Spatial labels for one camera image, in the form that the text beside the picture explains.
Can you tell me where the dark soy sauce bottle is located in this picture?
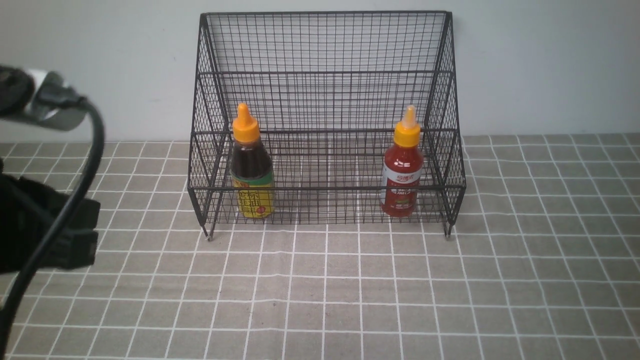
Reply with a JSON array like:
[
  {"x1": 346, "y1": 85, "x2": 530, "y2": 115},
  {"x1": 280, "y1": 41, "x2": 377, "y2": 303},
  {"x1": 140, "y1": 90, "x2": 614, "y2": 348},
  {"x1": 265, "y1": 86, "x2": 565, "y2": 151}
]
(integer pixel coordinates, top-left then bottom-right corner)
[{"x1": 231, "y1": 102, "x2": 275, "y2": 219}]

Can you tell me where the black cable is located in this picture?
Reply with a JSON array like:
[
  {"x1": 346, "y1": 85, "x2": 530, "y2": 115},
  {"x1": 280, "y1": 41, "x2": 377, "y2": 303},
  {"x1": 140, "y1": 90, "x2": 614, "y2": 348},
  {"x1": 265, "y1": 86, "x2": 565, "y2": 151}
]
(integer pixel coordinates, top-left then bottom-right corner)
[{"x1": 0, "y1": 85, "x2": 106, "y2": 360}]

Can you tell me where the black wire mesh shelf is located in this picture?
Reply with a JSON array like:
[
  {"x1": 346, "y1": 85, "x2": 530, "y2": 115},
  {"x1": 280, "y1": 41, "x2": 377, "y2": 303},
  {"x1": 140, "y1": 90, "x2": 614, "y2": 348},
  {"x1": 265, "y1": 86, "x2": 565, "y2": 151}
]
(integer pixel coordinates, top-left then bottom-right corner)
[{"x1": 187, "y1": 10, "x2": 467, "y2": 238}]

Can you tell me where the grey checkered tablecloth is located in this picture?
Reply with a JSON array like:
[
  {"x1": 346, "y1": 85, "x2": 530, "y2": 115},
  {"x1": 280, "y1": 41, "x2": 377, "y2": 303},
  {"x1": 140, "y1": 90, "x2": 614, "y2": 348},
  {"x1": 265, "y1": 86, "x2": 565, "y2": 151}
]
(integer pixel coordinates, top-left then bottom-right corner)
[{"x1": 6, "y1": 133, "x2": 640, "y2": 360}]

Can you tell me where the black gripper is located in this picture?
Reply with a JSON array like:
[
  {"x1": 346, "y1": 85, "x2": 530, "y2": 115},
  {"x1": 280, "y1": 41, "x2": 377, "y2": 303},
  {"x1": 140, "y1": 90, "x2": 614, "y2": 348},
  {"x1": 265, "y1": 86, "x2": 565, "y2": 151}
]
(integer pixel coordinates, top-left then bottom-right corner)
[{"x1": 0, "y1": 172, "x2": 101, "y2": 274}]

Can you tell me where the red chili sauce bottle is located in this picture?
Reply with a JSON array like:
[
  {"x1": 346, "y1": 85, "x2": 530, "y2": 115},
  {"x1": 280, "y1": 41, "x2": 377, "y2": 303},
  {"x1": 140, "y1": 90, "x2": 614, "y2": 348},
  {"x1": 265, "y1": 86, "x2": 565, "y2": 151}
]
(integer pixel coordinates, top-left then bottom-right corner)
[{"x1": 380, "y1": 105, "x2": 425, "y2": 218}]

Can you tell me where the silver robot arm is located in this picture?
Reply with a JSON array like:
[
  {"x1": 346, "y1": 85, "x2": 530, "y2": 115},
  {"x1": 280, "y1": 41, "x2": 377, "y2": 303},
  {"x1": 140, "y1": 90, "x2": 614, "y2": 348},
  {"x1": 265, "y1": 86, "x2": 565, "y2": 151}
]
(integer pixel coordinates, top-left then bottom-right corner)
[{"x1": 0, "y1": 66, "x2": 101, "y2": 274}]

